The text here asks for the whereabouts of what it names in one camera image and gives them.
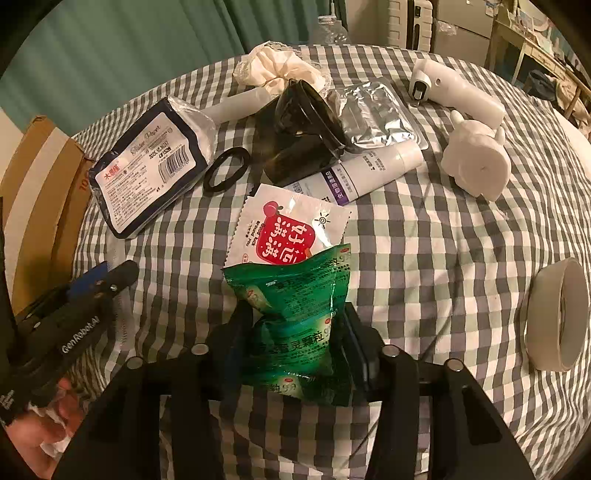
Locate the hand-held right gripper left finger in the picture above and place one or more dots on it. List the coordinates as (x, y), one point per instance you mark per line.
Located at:
(232, 335)

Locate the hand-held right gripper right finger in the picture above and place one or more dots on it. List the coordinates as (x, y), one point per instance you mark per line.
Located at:
(356, 333)

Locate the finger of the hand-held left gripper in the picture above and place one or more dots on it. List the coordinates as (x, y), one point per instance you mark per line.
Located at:
(90, 278)
(122, 274)

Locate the green foil packet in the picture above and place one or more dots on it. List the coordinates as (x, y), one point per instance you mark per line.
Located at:
(286, 300)

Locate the cardboard box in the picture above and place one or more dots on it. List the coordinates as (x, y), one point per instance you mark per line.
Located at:
(41, 184)

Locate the beige tape roll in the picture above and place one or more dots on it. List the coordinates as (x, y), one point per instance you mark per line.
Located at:
(545, 323)

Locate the white plastic pipe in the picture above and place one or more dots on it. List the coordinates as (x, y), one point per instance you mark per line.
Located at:
(240, 104)

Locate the white cloth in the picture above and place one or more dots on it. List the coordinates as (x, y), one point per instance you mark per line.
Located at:
(277, 64)

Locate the person's left hand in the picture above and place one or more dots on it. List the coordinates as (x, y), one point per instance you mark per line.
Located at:
(27, 438)

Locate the dark blue tissue pack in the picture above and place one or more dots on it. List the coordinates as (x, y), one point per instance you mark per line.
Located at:
(138, 175)

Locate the grey checkered cloth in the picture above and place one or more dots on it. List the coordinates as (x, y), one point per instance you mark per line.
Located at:
(438, 254)

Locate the red and white sachet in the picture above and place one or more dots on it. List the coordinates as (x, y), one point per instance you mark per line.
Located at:
(286, 230)

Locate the white cream tube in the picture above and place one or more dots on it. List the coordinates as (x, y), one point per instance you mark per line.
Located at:
(369, 168)

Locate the black glossy container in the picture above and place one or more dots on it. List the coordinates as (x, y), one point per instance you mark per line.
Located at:
(295, 152)

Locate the white animal figurine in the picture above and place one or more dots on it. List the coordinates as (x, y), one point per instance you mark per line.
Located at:
(480, 161)

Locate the clear plastic packaged parts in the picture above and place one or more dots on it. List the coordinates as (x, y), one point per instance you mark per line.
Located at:
(369, 115)

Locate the green curtain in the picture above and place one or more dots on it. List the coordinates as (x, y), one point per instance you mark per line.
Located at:
(115, 46)

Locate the white handheld device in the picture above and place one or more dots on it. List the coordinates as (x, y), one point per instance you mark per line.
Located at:
(461, 92)

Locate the white mattress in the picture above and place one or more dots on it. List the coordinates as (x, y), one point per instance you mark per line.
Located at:
(575, 138)

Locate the clear plastic water bottle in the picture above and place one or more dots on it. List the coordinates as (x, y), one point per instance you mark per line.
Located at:
(330, 30)

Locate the dark bag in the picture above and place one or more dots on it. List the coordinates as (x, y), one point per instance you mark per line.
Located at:
(542, 85)

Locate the pale hard-shell suitcase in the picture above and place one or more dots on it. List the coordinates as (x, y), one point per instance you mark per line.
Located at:
(406, 23)

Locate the grey small fridge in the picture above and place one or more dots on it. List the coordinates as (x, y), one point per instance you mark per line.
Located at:
(461, 27)

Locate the wooden desk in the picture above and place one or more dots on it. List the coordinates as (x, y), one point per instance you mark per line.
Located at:
(521, 41)

